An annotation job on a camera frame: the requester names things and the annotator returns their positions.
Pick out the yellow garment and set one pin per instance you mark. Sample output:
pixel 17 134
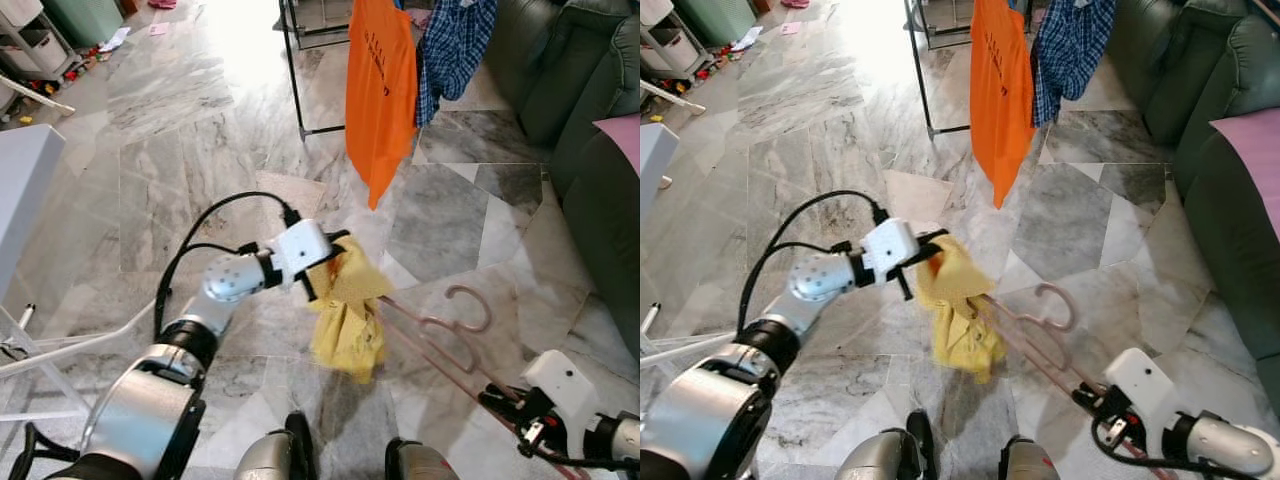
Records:
pixel 960 320
pixel 345 320

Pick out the pink plastic hanger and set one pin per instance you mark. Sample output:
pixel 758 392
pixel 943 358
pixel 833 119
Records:
pixel 450 335
pixel 1040 330

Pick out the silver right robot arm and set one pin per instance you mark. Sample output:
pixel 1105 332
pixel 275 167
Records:
pixel 1220 445
pixel 620 440

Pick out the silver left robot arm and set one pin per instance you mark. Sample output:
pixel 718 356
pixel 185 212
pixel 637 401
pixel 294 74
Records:
pixel 150 400
pixel 740 400

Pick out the orange shirt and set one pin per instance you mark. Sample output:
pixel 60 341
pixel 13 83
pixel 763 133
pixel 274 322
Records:
pixel 380 90
pixel 1000 90

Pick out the dark green leather sofa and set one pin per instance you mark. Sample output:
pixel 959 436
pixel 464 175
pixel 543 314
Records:
pixel 600 250
pixel 1230 300

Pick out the black metal drying rack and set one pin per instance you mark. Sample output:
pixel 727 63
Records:
pixel 295 70
pixel 920 70

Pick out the left robot leg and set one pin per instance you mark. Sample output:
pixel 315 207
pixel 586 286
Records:
pixel 890 458
pixel 275 460

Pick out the blue plaid shirt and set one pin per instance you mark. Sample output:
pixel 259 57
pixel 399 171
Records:
pixel 1070 50
pixel 450 55

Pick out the white paper sheet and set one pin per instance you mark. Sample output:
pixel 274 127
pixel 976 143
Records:
pixel 113 38
pixel 745 38

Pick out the dark green leather armchair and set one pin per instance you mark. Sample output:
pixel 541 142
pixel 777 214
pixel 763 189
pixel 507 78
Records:
pixel 560 70
pixel 1180 60

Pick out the pink sofa cover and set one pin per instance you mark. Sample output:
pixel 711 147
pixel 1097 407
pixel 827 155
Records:
pixel 622 140
pixel 1255 160

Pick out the white high chair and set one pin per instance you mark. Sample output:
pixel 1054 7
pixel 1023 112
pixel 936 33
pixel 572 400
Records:
pixel 665 95
pixel 35 95

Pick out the green laundry basket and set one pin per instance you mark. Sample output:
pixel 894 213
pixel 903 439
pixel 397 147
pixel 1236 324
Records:
pixel 85 15
pixel 720 18

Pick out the grey storage drawer cart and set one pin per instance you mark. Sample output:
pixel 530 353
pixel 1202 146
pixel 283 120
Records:
pixel 675 40
pixel 35 45

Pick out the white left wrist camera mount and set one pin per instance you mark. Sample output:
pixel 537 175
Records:
pixel 888 250
pixel 300 250

